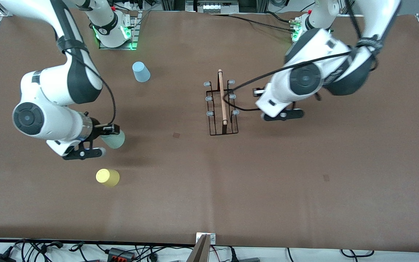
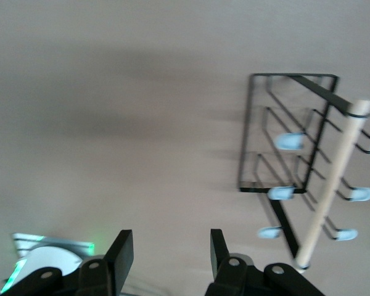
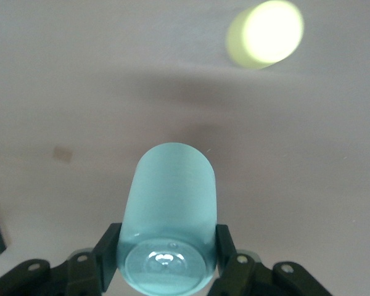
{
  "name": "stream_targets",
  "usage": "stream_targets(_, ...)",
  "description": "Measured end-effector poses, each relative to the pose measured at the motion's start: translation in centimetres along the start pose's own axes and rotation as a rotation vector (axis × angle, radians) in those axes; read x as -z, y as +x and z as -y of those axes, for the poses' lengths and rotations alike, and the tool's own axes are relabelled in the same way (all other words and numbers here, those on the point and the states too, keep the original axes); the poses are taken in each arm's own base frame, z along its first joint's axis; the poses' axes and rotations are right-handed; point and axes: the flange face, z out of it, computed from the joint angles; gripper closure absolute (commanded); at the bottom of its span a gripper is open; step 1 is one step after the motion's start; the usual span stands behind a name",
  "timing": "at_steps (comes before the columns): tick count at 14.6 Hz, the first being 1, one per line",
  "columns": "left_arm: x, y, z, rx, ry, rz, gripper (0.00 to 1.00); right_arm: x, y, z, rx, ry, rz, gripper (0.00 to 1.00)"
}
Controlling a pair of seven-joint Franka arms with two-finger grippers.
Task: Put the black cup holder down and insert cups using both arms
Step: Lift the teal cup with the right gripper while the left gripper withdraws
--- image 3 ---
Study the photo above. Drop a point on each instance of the yellow plastic cup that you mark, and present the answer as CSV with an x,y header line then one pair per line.
x,y
265,34

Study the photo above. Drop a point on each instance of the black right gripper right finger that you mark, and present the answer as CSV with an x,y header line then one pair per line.
x,y
243,277

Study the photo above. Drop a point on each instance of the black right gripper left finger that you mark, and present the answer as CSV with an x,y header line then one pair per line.
x,y
80,277

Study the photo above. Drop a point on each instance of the pale green plastic cup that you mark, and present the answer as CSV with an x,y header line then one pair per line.
x,y
169,200

